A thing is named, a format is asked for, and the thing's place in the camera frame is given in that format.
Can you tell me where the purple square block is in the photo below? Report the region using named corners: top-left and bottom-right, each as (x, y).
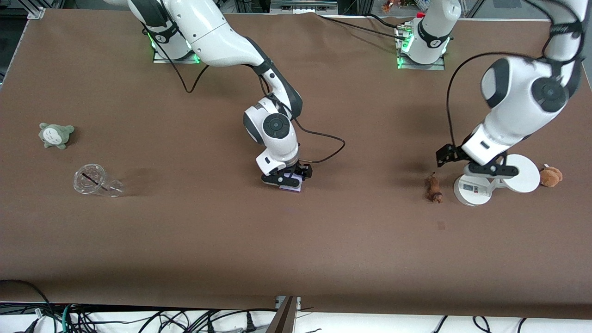
top-left (278, 174), bottom-right (302, 193)

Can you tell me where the brown lion statue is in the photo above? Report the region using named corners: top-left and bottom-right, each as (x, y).
top-left (425, 172), bottom-right (444, 204)

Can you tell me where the white round disc stand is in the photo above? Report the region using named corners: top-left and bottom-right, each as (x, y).
top-left (453, 154), bottom-right (541, 207)

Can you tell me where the brown support beam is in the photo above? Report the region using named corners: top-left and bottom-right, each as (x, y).
top-left (265, 297), bottom-right (299, 333)

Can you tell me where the grey equipment box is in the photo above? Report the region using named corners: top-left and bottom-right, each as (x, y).
top-left (270, 0), bottom-right (339, 15)

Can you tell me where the clear plastic cup with lid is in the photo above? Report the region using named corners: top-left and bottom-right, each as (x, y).
top-left (73, 163), bottom-right (125, 198)

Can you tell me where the grey green plush toy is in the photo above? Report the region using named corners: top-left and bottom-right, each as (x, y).
top-left (38, 122), bottom-right (75, 150)

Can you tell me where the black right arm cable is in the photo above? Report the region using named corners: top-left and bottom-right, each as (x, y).
top-left (155, 39), bottom-right (347, 164)

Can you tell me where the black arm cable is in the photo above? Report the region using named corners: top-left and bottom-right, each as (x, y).
top-left (155, 39), bottom-right (347, 164)
top-left (445, 51), bottom-right (555, 149)

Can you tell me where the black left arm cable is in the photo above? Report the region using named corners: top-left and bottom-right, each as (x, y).
top-left (445, 51), bottom-right (555, 149)

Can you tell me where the brown plush keychain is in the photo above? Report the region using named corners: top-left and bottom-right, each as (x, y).
top-left (539, 164), bottom-right (564, 188)

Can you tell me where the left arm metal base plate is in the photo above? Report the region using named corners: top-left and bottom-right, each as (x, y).
top-left (395, 22), bottom-right (447, 71)

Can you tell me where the thin black power cable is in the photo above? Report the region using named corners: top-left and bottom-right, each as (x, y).
top-left (317, 13), bottom-right (407, 41)

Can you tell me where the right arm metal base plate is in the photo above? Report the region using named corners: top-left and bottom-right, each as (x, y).
top-left (153, 28), bottom-right (202, 65)

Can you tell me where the thick black looped cable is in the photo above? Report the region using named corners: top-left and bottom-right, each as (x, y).
top-left (0, 279), bottom-right (48, 316)

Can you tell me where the aluminium frame profile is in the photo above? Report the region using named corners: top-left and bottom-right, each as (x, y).
top-left (25, 0), bottom-right (47, 20)

